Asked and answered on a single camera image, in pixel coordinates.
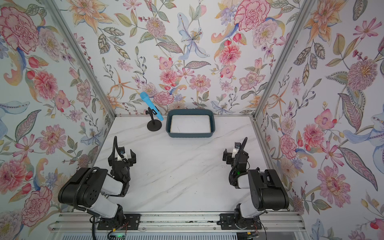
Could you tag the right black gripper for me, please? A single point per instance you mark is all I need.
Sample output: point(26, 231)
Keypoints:
point(229, 154)

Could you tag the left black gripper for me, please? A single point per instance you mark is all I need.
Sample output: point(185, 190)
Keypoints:
point(133, 157)

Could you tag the yellow-framed whiteboard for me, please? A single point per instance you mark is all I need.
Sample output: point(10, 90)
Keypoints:
point(191, 124)

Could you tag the teal plastic storage box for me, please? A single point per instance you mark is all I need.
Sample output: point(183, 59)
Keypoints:
point(190, 112)

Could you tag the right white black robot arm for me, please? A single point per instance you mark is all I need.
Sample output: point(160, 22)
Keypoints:
point(266, 189)

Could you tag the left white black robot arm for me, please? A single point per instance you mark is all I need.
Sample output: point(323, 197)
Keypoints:
point(87, 190)

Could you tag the black microphone stand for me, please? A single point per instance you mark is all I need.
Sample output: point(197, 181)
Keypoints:
point(154, 124)

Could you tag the blue microphone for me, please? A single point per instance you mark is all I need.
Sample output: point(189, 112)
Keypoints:
point(145, 97)

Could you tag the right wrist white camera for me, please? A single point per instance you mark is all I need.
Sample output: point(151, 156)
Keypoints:
point(234, 152)

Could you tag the wrist white camera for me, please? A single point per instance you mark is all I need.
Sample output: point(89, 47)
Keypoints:
point(122, 156)
point(234, 152)

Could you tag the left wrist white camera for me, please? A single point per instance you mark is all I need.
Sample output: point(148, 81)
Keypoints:
point(122, 156)

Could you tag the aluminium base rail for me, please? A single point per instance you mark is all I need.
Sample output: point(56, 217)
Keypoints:
point(151, 222)

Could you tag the right aluminium corner post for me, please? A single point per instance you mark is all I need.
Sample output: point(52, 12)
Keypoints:
point(303, 14)

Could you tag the aluminium corner post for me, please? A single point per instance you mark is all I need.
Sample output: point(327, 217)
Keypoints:
point(53, 9)
point(303, 14)

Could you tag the left aluminium corner post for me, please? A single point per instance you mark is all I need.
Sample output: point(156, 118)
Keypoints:
point(53, 9)

